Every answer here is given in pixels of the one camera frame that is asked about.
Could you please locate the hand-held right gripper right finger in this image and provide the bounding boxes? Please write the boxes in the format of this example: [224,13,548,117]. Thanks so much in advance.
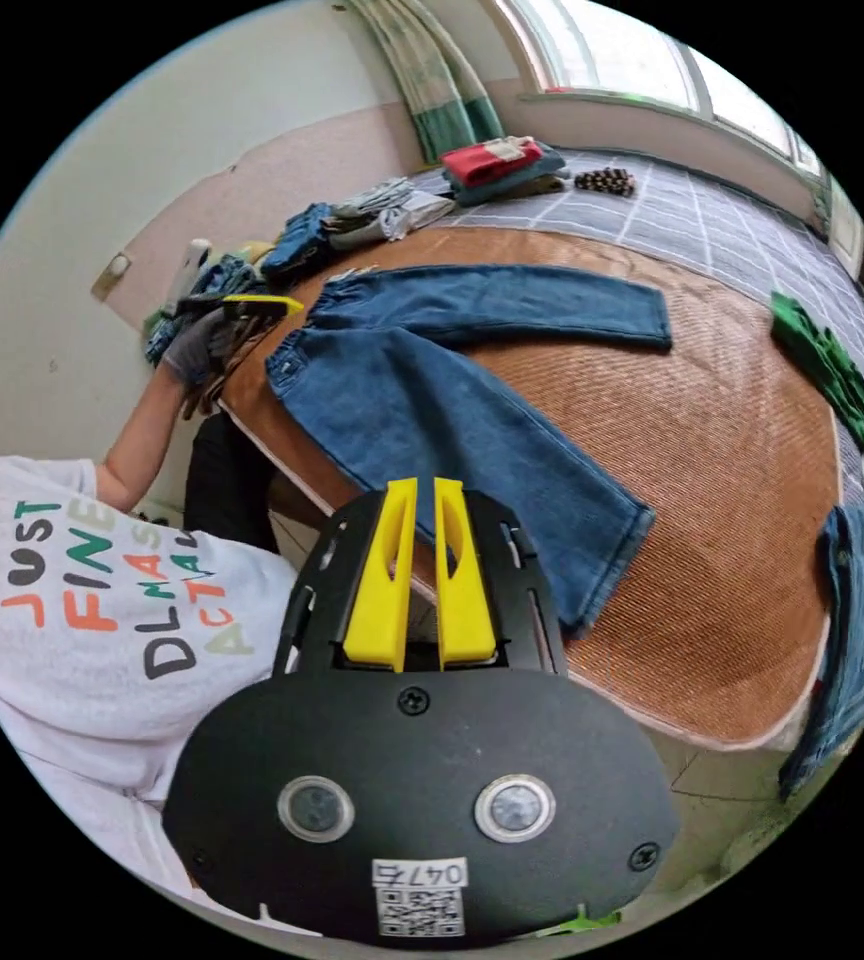
[434,477,499,672]

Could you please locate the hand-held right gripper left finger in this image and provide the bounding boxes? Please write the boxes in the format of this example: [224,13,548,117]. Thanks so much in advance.
[343,477,418,673]

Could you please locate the person's left forearm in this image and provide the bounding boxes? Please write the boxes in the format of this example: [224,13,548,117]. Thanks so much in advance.
[96,367,195,513]

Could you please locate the pile of denim clothes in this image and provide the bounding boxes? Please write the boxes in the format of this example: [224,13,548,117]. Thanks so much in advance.
[145,202,332,370]

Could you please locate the blue denim trousers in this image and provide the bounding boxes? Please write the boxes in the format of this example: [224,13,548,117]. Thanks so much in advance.
[263,263,675,640]

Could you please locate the light blue denim garment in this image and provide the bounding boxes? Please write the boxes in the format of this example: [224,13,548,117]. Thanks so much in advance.
[779,500,864,804]

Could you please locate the person's left hand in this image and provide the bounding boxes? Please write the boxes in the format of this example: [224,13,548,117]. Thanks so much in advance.
[160,307,244,393]

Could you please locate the pile of grey clothes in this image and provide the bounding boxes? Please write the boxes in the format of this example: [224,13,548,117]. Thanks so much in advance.
[325,176,457,254]

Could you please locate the pile of red and blue clothes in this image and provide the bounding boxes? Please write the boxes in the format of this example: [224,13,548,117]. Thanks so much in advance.
[439,134,576,209]

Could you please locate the green and beige curtain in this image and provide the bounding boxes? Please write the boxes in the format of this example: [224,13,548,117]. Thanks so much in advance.
[341,0,510,165]

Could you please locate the person's body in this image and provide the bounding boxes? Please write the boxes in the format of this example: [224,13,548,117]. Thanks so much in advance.
[0,410,345,939]

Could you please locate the brown striped garment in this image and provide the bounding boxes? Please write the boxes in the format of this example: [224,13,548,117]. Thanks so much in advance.
[572,167,638,199]

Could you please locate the green garment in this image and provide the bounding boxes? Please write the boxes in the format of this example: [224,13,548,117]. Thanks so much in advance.
[767,290,864,481]

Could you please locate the window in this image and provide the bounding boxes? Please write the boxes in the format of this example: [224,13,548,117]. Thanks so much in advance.
[495,0,827,178]

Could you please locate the beige wall socket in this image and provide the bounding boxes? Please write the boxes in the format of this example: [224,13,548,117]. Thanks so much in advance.
[89,252,135,303]

